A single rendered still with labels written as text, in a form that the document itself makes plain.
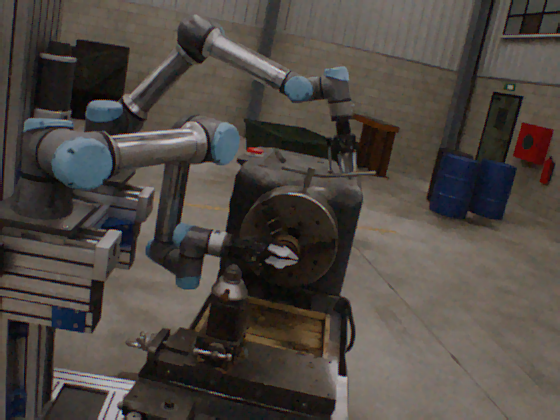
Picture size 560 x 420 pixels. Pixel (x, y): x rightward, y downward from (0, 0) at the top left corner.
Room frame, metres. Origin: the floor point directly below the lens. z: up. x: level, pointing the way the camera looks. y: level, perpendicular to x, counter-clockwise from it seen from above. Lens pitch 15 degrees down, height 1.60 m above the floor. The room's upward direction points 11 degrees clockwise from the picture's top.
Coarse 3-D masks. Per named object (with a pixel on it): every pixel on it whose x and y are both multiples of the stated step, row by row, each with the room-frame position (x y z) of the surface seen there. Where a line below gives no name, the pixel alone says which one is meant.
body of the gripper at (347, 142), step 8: (336, 120) 1.66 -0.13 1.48; (344, 120) 1.65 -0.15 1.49; (344, 128) 1.67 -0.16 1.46; (336, 136) 1.68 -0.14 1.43; (344, 136) 1.65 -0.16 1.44; (352, 136) 1.65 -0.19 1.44; (336, 144) 1.71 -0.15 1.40; (344, 144) 1.66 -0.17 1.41; (352, 144) 1.65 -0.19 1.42; (344, 152) 1.66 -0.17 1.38
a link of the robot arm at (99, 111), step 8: (88, 104) 1.67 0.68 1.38; (96, 104) 1.66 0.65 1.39; (104, 104) 1.68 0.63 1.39; (112, 104) 1.70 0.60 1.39; (120, 104) 1.72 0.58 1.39; (88, 112) 1.65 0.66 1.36; (96, 112) 1.63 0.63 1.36; (104, 112) 1.64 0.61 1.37; (112, 112) 1.65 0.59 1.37; (120, 112) 1.69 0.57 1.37; (88, 120) 1.64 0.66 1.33; (96, 120) 1.63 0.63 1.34; (104, 120) 1.64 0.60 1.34; (112, 120) 1.65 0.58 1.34; (120, 120) 1.69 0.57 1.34; (128, 120) 1.75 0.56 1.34; (88, 128) 1.64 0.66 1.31; (96, 128) 1.63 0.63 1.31; (104, 128) 1.64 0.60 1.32; (112, 128) 1.66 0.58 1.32; (120, 128) 1.70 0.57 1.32
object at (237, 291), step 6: (222, 276) 1.05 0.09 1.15; (216, 282) 1.04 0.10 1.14; (222, 282) 1.02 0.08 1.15; (216, 288) 1.02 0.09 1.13; (222, 288) 1.01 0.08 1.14; (228, 288) 1.01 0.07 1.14; (234, 288) 1.02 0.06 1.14; (240, 288) 1.02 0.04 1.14; (216, 294) 1.01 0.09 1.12; (234, 294) 1.01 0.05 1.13; (240, 294) 1.02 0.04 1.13; (246, 294) 1.03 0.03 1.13
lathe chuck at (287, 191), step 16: (272, 192) 1.65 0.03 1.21; (288, 192) 1.60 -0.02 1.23; (256, 208) 1.60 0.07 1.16; (288, 208) 1.60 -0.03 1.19; (304, 208) 1.59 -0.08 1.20; (320, 208) 1.59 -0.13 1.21; (256, 224) 1.61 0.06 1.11; (288, 224) 1.60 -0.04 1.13; (304, 224) 1.59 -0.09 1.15; (320, 224) 1.59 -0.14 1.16; (336, 224) 1.65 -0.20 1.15; (336, 240) 1.62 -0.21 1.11; (304, 256) 1.59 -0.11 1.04; (320, 256) 1.59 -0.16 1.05; (256, 272) 1.60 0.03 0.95; (288, 272) 1.59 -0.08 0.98; (304, 272) 1.59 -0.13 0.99; (320, 272) 1.59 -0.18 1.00
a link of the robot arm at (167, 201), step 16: (176, 128) 1.47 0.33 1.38; (176, 176) 1.49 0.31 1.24; (160, 192) 1.51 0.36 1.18; (176, 192) 1.49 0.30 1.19; (160, 208) 1.50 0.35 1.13; (176, 208) 1.50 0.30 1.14; (160, 224) 1.49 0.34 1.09; (176, 224) 1.50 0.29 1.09; (160, 240) 1.49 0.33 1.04; (160, 256) 1.48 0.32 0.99
